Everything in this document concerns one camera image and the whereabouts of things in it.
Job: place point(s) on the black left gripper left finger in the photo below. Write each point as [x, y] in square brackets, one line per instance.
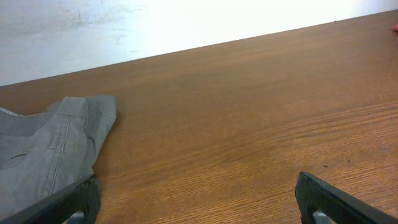
[79, 202]

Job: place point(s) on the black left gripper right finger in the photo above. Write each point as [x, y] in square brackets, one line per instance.
[321, 202]

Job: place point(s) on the grey folded shorts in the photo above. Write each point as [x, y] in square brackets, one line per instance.
[43, 153]

